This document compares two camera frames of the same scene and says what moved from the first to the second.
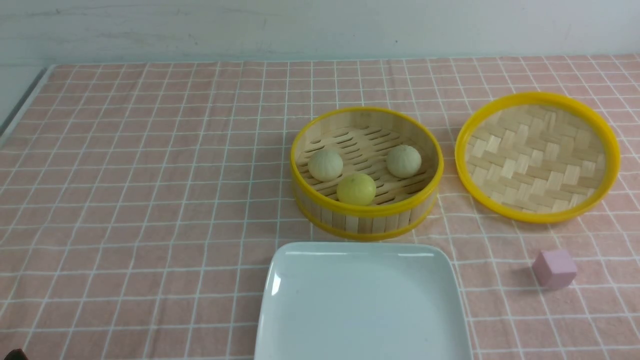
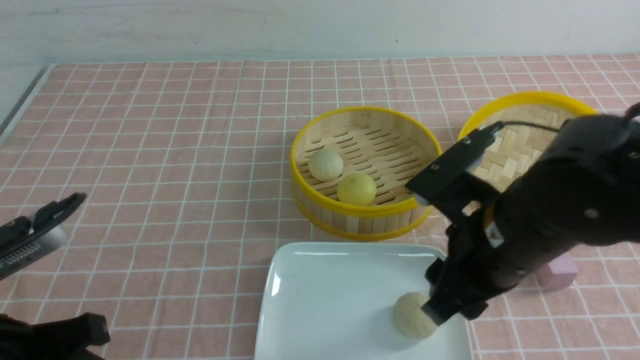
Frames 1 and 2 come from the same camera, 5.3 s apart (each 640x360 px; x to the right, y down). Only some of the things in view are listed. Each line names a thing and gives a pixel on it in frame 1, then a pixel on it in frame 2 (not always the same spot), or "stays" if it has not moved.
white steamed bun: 404,161 → 410,320
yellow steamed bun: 356,189 stays
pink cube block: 555,269 stays
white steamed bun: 325,165 stays
